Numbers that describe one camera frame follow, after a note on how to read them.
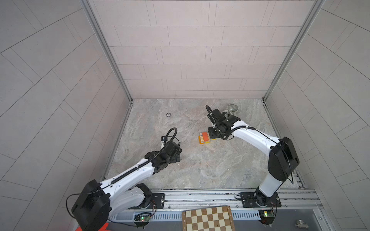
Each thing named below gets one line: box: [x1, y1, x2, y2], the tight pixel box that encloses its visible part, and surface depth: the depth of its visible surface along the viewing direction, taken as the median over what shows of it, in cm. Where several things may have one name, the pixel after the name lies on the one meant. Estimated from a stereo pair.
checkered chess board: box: [182, 205, 236, 231], surface depth 65 cm
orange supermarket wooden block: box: [198, 135, 205, 145], surface depth 93 cm
